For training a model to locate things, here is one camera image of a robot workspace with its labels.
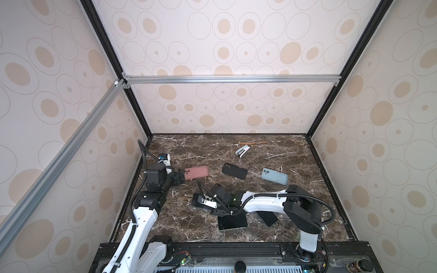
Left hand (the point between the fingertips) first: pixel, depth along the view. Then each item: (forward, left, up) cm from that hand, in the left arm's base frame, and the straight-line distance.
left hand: (180, 167), depth 78 cm
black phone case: (+11, -27, -22) cm, 36 cm away
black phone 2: (-16, -43, -21) cm, 50 cm away
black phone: (-18, -26, -20) cm, 37 cm away
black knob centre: (-37, -26, -10) cm, 47 cm away
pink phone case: (+9, -2, -21) cm, 23 cm away
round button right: (-36, -72, -11) cm, 81 cm away
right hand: (-9, -15, -19) cm, 26 cm away
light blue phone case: (+8, -50, -23) cm, 56 cm away
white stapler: (+25, -32, -20) cm, 45 cm away
